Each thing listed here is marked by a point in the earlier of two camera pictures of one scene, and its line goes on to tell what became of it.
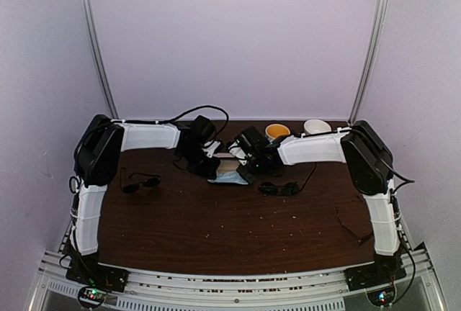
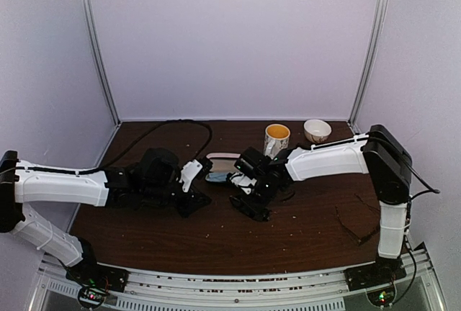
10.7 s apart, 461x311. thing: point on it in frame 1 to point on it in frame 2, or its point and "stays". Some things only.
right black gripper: [250, 176] to [256, 208]
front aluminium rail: [302, 290] stays
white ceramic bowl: [315, 127] stays
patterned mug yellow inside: [274, 131] stays
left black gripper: [208, 172] to [189, 206]
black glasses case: [228, 163] stays
